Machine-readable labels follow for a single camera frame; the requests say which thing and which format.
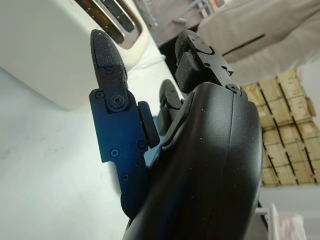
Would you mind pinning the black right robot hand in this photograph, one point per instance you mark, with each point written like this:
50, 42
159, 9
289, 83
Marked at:
200, 150

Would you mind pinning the person in beige jacket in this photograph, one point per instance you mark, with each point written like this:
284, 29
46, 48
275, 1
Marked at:
262, 20

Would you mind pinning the cream two-slot toaster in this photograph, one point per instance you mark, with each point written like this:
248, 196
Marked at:
37, 50

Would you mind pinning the wooden crate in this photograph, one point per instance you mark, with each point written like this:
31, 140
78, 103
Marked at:
287, 125

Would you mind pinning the grey metal rack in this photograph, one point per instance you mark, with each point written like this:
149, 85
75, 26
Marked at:
151, 21

